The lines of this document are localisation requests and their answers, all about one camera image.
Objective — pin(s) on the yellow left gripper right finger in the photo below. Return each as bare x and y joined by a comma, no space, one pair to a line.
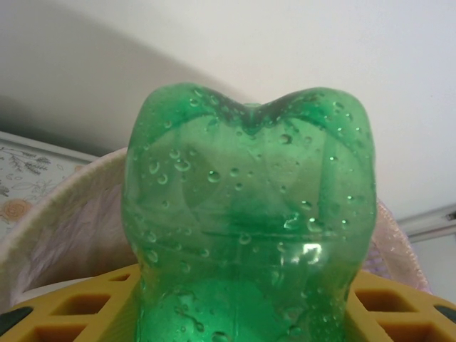
363,320

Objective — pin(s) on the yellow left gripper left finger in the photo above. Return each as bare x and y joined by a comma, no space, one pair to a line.
107,313

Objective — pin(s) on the green plastic soda bottle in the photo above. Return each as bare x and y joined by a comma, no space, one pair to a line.
249,196

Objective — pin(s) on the beige ribbed plastic bin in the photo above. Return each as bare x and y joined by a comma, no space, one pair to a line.
10,256

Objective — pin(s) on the aluminium frame post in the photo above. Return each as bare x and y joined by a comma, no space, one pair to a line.
434,222

